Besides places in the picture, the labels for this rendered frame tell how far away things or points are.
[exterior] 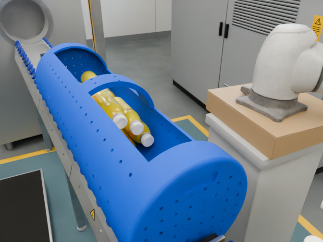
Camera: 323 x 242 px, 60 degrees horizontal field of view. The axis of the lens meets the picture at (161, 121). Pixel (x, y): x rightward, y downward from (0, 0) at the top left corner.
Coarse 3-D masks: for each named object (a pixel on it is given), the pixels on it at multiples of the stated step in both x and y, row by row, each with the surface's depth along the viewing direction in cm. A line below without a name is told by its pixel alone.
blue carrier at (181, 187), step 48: (48, 96) 93; (144, 96) 85; (96, 144) 61; (192, 144) 52; (96, 192) 59; (144, 192) 46; (192, 192) 49; (240, 192) 58; (144, 240) 48; (192, 240) 57
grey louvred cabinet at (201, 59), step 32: (192, 0) 289; (224, 0) 243; (256, 0) 210; (288, 0) 184; (320, 0) 165; (192, 32) 302; (224, 32) 253; (256, 32) 217; (320, 32) 169; (192, 64) 317; (224, 64) 263; (192, 96) 341; (320, 96) 179; (320, 160) 217
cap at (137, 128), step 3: (132, 123) 82; (135, 123) 82; (138, 123) 81; (141, 123) 82; (132, 126) 81; (135, 126) 81; (138, 126) 82; (141, 126) 82; (132, 129) 81; (135, 129) 82; (138, 129) 82; (141, 129) 83; (132, 132) 82; (135, 132) 82; (138, 132) 83; (141, 132) 83
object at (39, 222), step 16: (16, 176) 203; (32, 176) 203; (0, 192) 189; (16, 192) 189; (32, 192) 189; (0, 208) 177; (16, 208) 177; (32, 208) 177; (48, 208) 178; (0, 224) 167; (16, 224) 167; (32, 224) 167; (48, 224) 167; (0, 240) 158; (16, 240) 158; (32, 240) 158; (48, 240) 158
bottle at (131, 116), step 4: (116, 100) 91; (120, 100) 91; (120, 104) 89; (124, 104) 89; (124, 108) 87; (128, 108) 87; (124, 112) 85; (128, 112) 84; (132, 112) 85; (136, 112) 86; (128, 116) 83; (132, 116) 83; (136, 116) 84; (128, 120) 83; (132, 120) 83; (136, 120) 83; (140, 120) 85; (128, 124) 83; (124, 128) 84; (128, 128) 83
